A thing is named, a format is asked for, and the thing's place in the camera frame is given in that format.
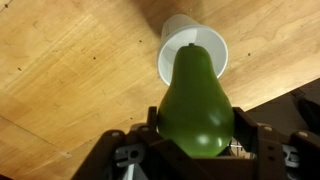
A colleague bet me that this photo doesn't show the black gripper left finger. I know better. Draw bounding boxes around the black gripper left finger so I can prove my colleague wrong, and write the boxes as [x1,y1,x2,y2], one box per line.
[71,106,201,180]

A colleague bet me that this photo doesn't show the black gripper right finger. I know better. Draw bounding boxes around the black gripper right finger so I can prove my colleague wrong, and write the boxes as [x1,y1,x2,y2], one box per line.
[229,107,320,180]

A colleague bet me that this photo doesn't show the green plastic pear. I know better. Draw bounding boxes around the green plastic pear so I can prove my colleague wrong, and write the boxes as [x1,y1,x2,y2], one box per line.
[156,42,236,159]

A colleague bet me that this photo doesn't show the white paper cup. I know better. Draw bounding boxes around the white paper cup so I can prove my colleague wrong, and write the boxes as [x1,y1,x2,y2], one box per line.
[156,13,230,87]

